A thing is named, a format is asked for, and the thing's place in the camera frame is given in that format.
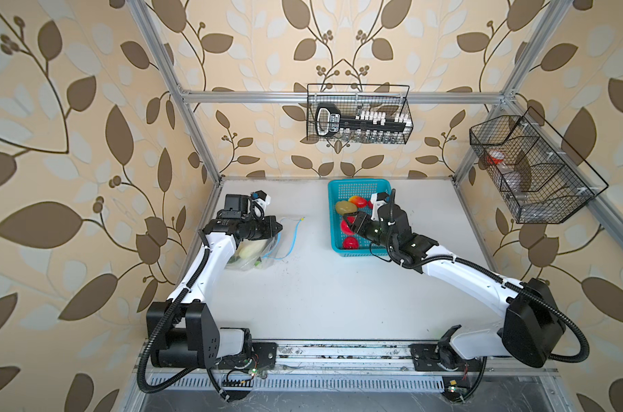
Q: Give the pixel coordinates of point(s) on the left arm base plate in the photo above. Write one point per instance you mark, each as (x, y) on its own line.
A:
(255, 355)

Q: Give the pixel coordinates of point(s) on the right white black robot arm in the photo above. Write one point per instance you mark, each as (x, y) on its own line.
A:
(530, 329)

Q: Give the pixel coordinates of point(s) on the aluminium front rail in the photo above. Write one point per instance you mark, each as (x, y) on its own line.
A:
(352, 357)

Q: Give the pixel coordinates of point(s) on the teal plastic basket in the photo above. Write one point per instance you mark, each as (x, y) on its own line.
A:
(343, 190)

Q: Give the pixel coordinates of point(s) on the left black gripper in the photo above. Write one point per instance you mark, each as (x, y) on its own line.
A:
(267, 221)

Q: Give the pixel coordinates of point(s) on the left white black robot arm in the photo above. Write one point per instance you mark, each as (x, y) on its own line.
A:
(183, 335)

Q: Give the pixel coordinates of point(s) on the red yellow mango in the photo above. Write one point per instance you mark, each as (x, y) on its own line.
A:
(360, 202)

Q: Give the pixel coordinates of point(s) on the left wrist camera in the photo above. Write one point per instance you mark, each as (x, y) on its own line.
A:
(261, 198)

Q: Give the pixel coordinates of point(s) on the red capped bottle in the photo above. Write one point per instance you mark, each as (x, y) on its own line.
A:
(496, 160)

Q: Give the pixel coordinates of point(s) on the red tomato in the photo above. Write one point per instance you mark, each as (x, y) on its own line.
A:
(346, 225)
(350, 243)

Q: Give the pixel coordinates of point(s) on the clear zip top bag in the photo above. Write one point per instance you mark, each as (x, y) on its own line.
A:
(289, 233)

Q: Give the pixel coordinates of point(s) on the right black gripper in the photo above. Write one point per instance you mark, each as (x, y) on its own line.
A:
(359, 222)

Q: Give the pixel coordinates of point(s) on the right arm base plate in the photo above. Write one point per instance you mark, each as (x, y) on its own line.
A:
(434, 357)

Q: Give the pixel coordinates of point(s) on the back black wire basket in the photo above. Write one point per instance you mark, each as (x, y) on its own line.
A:
(389, 98)

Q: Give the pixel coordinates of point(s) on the right black wire basket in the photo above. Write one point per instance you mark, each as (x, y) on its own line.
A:
(552, 179)

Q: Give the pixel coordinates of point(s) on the black handled tool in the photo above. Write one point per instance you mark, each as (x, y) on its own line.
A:
(330, 121)

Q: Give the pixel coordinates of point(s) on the black wire basket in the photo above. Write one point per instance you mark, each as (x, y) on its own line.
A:
(552, 179)
(389, 98)

